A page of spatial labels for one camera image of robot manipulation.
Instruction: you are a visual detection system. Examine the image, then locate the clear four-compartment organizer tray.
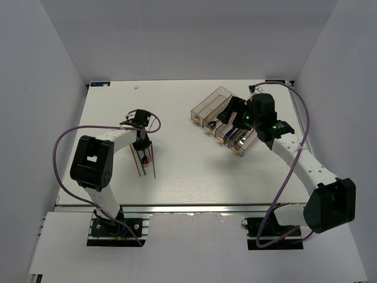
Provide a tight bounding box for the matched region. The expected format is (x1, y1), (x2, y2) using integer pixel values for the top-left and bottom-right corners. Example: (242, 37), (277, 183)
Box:
(190, 85), (260, 157)

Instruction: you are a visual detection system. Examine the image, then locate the orange chopstick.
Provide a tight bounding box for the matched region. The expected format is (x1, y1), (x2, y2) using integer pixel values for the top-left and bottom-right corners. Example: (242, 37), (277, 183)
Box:
(129, 144), (141, 177)

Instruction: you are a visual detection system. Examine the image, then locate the right blue table label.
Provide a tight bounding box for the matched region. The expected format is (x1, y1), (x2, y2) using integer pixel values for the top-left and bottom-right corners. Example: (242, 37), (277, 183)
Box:
(265, 79), (286, 84)

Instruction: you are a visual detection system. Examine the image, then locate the blue table label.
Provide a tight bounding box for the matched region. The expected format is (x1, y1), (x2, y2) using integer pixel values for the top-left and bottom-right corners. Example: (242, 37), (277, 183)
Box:
(90, 81), (111, 87)
(265, 79), (286, 84)

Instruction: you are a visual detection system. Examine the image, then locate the aluminium table rail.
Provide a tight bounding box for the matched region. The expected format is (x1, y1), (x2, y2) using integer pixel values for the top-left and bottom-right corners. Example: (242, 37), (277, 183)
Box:
(289, 90), (307, 136)
(55, 203), (310, 215)

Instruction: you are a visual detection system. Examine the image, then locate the black spoon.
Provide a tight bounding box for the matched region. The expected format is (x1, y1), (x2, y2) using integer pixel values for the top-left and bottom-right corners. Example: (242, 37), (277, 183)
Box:
(206, 120), (217, 131)

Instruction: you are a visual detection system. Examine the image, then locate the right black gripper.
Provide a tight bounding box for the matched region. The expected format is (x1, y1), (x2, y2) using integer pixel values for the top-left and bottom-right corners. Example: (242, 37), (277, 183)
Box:
(216, 97), (260, 131)

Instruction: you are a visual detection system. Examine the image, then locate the colourful rainbow spoon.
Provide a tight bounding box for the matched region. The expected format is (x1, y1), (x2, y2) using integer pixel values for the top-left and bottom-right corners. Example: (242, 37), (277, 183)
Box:
(141, 149), (150, 165)

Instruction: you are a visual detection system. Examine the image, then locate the green chopstick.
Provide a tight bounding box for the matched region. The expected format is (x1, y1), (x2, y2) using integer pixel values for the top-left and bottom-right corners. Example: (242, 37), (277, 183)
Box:
(150, 143), (156, 179)
(136, 151), (146, 176)

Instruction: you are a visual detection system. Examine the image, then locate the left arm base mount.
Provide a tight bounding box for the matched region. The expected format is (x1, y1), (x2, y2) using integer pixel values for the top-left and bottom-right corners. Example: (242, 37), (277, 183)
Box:
(87, 215), (149, 248)

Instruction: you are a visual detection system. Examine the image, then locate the aluminium front table rail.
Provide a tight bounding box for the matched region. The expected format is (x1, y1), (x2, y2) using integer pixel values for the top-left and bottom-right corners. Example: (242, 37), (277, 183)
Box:
(55, 203), (310, 215)

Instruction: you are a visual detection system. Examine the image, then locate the aluminium right table rail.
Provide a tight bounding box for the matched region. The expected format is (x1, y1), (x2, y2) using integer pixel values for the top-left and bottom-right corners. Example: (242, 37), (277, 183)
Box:
(289, 90), (307, 136)

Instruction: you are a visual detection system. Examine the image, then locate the blue plastic knife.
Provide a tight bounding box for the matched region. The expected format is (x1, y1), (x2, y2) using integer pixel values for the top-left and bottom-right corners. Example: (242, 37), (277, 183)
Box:
(224, 126), (237, 140)

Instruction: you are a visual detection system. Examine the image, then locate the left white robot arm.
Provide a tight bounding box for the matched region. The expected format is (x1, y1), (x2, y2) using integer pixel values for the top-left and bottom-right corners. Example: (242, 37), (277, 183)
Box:
(70, 109), (153, 235)

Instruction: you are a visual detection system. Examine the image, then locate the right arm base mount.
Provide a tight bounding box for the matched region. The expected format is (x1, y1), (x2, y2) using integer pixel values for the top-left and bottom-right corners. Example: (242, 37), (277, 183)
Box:
(241, 218), (303, 251)

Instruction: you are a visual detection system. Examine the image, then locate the left blue table label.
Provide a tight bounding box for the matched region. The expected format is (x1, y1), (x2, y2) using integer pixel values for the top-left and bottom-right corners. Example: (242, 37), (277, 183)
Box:
(90, 81), (111, 87)

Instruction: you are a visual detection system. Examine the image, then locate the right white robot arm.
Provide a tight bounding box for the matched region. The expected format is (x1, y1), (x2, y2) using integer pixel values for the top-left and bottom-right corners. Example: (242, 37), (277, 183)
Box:
(217, 93), (356, 235)

